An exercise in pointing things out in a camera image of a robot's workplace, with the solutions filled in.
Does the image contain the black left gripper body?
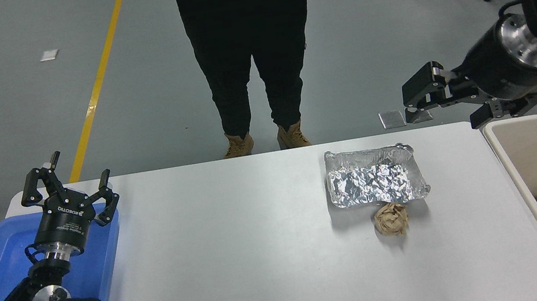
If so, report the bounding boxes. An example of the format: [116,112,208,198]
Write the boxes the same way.
[28,185,102,261]

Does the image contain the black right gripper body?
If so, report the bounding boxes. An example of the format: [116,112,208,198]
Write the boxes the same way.
[456,18,537,108]

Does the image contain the foil tray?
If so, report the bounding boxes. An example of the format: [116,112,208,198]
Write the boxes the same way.
[321,136,433,215]

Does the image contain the metal floor plate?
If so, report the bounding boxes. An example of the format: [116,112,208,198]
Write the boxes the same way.
[412,108,435,124]
[378,108,408,131]

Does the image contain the crumpled tan paper ball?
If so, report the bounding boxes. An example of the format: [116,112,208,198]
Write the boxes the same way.
[371,199,413,240]

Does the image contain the white table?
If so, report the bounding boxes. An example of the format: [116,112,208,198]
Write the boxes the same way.
[2,109,537,301]

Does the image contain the person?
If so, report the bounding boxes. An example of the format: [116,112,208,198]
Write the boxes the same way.
[169,0,337,165]

